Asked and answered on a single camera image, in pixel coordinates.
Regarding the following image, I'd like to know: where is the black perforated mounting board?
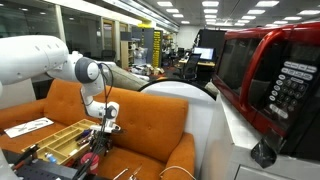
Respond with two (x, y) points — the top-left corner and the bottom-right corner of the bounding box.
(14, 159), (112, 180)

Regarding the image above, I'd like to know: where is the wooden office desk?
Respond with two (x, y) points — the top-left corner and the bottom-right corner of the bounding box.
(178, 58), (216, 68)

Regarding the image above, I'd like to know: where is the wooden compartment tray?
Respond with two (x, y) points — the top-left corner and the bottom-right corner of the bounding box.
(21, 118), (101, 167)

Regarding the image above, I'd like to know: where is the white printed paper sheet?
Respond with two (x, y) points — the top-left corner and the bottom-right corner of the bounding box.
(3, 116), (55, 139)

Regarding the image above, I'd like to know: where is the black plastic mount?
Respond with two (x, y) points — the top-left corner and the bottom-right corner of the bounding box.
(250, 137), (278, 170)

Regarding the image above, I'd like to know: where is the lit computer monitor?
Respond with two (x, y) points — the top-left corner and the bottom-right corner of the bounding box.
(192, 46), (216, 62)

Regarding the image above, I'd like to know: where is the white panel board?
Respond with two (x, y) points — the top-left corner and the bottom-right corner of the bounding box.
(0, 78), (37, 111)

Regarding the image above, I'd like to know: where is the white cabinet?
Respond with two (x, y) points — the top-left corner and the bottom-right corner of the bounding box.
(199, 92), (320, 180)

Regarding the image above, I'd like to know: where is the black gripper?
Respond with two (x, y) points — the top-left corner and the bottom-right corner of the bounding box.
(88, 130), (113, 160)

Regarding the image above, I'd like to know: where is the orange fabric sofa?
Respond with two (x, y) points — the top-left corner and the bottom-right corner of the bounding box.
(0, 78), (196, 180)

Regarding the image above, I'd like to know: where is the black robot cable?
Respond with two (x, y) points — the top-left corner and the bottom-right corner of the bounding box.
(71, 62), (115, 180)

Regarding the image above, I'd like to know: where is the blue-handled utensil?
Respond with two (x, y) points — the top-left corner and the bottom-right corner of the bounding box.
(74, 129), (93, 142)

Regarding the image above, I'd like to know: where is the grey cushion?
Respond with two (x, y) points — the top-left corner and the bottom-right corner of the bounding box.
(101, 63), (151, 92)

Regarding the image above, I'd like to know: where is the yellow black shelf unit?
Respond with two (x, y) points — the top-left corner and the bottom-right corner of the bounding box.
(151, 29), (164, 69)

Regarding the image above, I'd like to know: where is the black orange-handled clamp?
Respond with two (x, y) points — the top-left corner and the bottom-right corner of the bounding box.
(11, 143), (41, 171)

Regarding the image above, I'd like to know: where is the red microwave oven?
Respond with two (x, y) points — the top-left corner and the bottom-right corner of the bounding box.
(211, 21), (320, 162)

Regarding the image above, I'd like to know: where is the small blue white item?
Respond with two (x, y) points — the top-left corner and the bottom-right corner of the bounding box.
(44, 152), (58, 165)

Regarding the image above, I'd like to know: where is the white thin cable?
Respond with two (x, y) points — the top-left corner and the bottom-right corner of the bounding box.
(158, 165), (197, 180)

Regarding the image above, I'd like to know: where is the thin metal ring-ended tool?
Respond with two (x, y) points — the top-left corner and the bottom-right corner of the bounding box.
(112, 166), (130, 180)

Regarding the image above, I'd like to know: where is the ceiling light panel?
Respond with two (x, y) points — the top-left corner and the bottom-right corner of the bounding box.
(297, 9), (320, 17)
(255, 0), (281, 9)
(156, 0), (175, 8)
(201, 0), (221, 8)

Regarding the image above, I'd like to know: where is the red-handled utensil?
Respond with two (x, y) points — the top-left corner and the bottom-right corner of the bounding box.
(76, 133), (96, 147)

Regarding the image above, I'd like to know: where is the black office chair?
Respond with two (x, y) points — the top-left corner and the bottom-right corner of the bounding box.
(180, 53), (202, 81)

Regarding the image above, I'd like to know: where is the white round black-rimmed reflector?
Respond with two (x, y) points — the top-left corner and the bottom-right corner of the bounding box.
(137, 78), (218, 178)

